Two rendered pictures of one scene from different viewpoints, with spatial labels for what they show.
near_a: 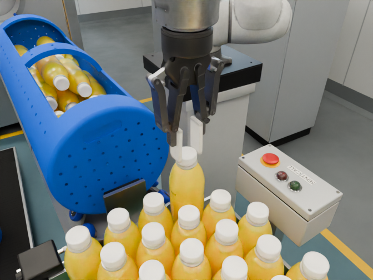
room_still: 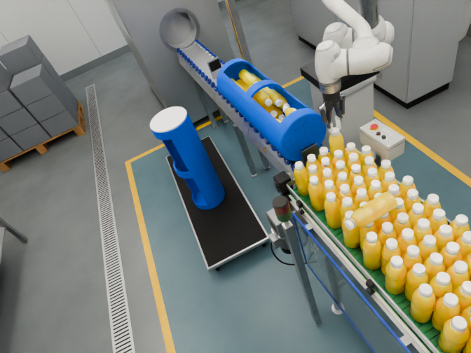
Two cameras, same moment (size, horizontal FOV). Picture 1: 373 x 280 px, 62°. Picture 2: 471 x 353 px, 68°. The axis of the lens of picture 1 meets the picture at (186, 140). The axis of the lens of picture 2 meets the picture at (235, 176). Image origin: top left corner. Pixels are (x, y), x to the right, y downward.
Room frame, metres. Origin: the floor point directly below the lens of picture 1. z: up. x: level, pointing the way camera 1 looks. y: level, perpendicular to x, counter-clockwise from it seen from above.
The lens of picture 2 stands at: (-0.87, -0.01, 2.32)
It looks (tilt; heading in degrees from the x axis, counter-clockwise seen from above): 44 degrees down; 24
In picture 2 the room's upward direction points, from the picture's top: 23 degrees counter-clockwise
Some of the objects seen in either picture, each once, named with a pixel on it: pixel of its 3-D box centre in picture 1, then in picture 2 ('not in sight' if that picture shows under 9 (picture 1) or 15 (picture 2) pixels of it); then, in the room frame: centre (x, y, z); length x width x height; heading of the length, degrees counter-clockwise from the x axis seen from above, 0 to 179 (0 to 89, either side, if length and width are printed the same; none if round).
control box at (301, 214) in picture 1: (283, 190); (381, 139); (0.49, -0.21, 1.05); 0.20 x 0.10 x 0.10; 33
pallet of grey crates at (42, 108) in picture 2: not in sight; (16, 104); (2.52, 3.99, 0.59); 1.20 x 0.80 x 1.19; 119
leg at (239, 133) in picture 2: not in sight; (246, 151); (1.34, 0.78, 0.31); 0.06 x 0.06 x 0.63; 33
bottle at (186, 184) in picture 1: (186, 194); (336, 146); (0.46, 0.00, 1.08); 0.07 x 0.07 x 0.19
